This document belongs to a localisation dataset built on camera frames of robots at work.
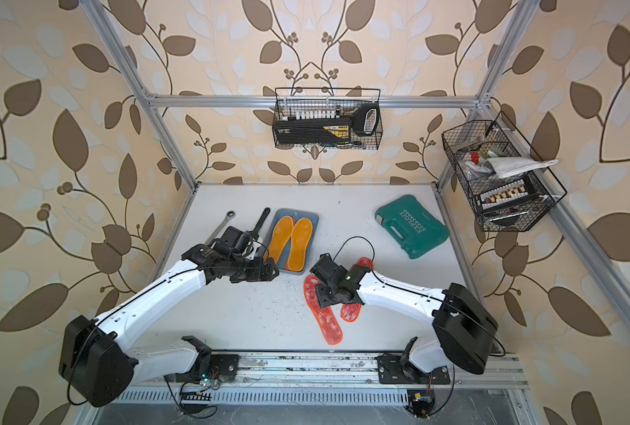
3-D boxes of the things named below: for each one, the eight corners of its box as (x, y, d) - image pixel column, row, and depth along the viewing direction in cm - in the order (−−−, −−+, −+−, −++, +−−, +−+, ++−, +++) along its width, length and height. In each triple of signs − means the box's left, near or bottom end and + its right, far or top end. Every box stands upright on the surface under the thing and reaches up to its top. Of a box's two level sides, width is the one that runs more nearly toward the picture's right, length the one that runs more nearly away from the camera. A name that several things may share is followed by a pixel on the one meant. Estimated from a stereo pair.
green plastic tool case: (414, 263, 97) (418, 256, 94) (372, 219, 110) (373, 211, 107) (451, 237, 104) (456, 230, 101) (407, 199, 118) (410, 191, 114)
